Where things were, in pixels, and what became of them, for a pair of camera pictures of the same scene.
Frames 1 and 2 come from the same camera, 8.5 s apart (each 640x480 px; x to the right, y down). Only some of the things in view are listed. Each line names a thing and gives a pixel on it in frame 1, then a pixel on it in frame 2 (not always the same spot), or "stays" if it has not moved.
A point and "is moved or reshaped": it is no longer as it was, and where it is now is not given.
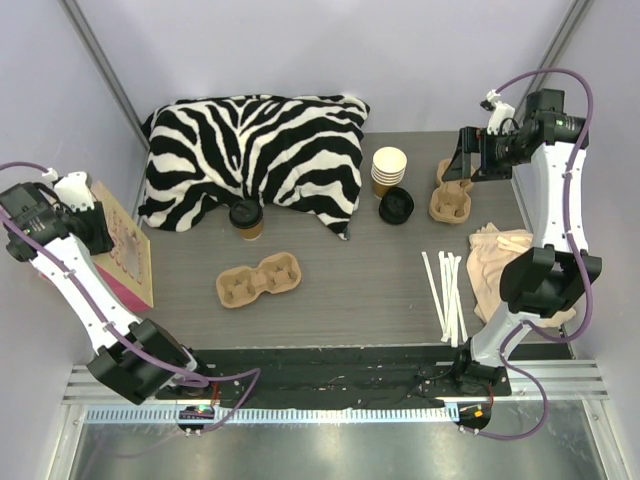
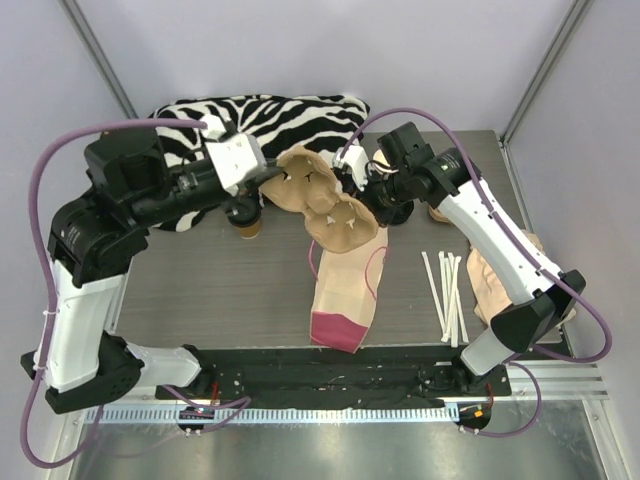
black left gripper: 100,228 to 247,198
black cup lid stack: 396,205 stays
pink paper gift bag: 129,265 is moved or reshaped
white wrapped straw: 453,301 stays
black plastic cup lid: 246,214 stays
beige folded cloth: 486,253 stays
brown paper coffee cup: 249,234 stays
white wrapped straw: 435,295 stays
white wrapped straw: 461,312 stays
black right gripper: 483,153 to 364,195
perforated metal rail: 277,415 stays
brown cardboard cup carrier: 242,285 to 304,182
